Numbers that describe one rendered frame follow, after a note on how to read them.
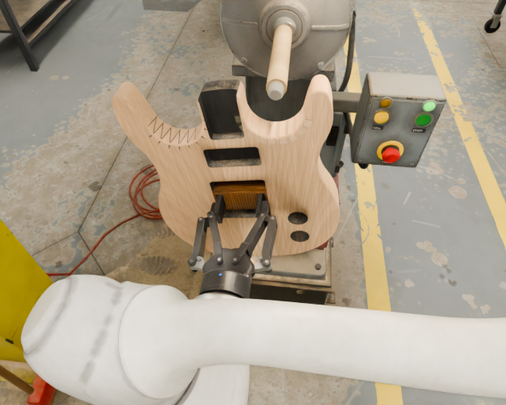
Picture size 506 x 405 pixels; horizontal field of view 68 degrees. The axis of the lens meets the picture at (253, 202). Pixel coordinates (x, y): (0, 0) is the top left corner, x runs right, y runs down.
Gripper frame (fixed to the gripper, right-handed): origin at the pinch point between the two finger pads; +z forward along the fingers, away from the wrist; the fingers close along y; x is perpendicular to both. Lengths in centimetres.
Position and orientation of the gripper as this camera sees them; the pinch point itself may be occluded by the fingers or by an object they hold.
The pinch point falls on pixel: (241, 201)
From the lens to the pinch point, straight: 68.6
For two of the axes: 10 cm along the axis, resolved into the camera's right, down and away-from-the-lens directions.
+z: 1.1, -7.5, 6.5
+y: 9.8, -0.2, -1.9
